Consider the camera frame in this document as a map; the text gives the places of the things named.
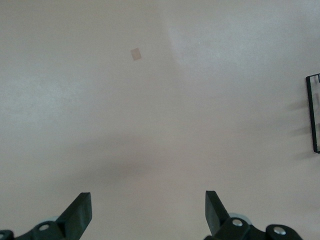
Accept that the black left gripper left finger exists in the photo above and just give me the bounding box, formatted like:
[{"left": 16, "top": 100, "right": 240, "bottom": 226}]
[{"left": 16, "top": 191, "right": 93, "bottom": 240}]

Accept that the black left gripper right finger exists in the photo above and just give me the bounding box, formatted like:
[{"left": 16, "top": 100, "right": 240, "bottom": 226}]
[{"left": 204, "top": 190, "right": 305, "bottom": 240}]

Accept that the black wire cup holder rack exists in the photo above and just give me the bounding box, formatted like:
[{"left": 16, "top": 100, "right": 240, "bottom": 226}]
[{"left": 305, "top": 73, "right": 320, "bottom": 154}]

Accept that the small brown tape patch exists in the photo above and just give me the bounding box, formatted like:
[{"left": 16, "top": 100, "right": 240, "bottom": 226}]
[{"left": 130, "top": 47, "right": 143, "bottom": 62}]

